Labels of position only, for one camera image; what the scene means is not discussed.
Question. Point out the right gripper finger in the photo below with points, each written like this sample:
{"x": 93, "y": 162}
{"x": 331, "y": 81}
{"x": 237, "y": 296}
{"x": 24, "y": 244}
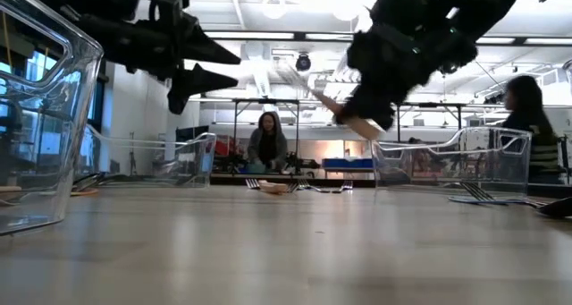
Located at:
{"x": 371, "y": 124}
{"x": 366, "y": 107}

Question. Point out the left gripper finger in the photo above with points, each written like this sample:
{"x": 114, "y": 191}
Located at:
{"x": 201, "y": 45}
{"x": 192, "y": 81}

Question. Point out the black fork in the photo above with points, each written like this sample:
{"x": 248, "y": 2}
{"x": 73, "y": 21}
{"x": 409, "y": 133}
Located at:
{"x": 476, "y": 191}
{"x": 346, "y": 185}
{"x": 305, "y": 184}

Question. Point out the blue crate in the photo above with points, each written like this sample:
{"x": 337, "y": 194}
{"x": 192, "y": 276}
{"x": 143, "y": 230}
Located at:
{"x": 346, "y": 163}

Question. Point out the long ceiling light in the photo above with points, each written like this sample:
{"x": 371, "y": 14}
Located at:
{"x": 536, "y": 40}
{"x": 250, "y": 35}

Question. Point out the black ceiling spotlight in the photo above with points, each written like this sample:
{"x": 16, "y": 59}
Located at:
{"x": 303, "y": 62}

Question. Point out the clear plastic bin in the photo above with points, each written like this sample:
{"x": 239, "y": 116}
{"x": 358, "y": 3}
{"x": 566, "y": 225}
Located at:
{"x": 447, "y": 162}
{"x": 44, "y": 117}
{"x": 179, "y": 162}

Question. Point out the person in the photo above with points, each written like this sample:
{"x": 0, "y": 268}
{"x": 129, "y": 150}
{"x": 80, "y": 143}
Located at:
{"x": 267, "y": 144}
{"x": 532, "y": 112}

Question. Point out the black background rig frame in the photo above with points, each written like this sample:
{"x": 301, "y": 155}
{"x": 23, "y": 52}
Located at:
{"x": 266, "y": 101}

